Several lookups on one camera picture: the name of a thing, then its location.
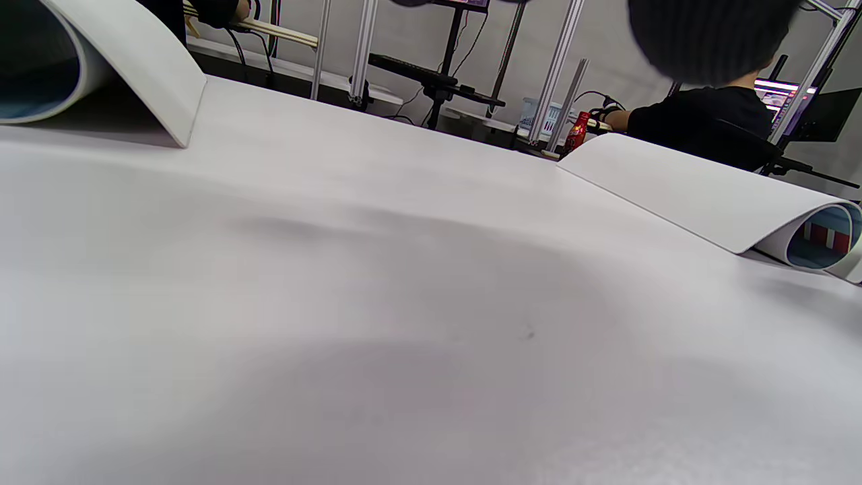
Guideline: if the person's left hand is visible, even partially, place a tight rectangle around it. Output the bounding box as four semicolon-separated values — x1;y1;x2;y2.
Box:
626;0;803;87

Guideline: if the white plastic basket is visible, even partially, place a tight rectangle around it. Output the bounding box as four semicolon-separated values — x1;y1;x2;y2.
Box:
521;96;565;141

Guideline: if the red bottle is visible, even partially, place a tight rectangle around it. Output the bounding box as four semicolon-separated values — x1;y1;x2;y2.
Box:
563;110;592;156

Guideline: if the aluminium frame post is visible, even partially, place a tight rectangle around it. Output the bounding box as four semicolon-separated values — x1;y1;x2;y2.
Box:
766;0;862;148
527;0;588;146
549;57;591;154
347;0;379;110
310;0;333;102

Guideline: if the black mesh office chair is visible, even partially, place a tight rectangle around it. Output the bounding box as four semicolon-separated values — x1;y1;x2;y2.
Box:
700;118;862;191

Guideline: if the beige wooden stick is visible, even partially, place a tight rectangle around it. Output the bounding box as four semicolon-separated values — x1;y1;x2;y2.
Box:
183;3;319;49

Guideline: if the black monitor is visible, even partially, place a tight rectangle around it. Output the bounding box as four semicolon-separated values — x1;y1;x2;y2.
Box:
791;86;862;143

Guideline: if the blue striped mouse pad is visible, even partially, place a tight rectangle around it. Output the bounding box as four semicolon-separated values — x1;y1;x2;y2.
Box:
558;133;862;285

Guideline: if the black monitor stand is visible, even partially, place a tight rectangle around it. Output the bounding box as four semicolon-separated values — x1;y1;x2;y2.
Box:
368;0;507;130

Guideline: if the paper sheet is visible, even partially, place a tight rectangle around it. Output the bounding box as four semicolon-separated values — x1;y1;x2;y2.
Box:
0;0;207;149

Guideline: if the lit computer monitor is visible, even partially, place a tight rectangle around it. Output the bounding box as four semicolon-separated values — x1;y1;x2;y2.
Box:
753;77;819;132

